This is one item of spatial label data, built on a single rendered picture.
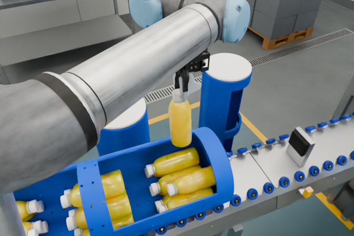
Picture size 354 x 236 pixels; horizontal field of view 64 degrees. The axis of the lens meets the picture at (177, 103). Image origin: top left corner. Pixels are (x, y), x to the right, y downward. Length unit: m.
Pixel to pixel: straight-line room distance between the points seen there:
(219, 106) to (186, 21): 1.29
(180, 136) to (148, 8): 0.45
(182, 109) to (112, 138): 0.61
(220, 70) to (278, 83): 1.84
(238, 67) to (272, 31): 2.22
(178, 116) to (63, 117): 0.57
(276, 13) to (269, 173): 2.71
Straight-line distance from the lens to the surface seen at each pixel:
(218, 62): 1.69
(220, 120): 1.76
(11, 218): 0.51
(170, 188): 0.99
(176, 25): 0.41
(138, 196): 1.17
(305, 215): 2.39
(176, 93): 0.81
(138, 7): 0.56
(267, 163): 1.35
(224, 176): 0.96
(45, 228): 1.14
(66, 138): 0.28
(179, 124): 0.84
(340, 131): 1.62
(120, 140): 1.36
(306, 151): 1.31
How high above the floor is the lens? 1.97
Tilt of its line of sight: 42 degrees down
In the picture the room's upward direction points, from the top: straight up
